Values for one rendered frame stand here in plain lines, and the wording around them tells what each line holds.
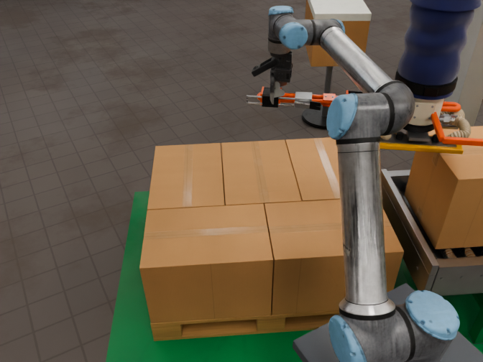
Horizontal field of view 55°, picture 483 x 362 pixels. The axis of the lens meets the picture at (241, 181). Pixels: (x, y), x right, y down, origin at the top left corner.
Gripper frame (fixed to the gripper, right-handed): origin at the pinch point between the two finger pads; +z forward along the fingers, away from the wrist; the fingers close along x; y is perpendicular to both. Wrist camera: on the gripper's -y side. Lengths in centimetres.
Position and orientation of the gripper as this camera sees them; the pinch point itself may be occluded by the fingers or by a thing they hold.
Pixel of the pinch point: (272, 96)
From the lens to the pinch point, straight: 199.8
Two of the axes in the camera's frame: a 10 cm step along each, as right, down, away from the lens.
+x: 1.7, -6.0, 7.8
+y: 9.9, 0.9, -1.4
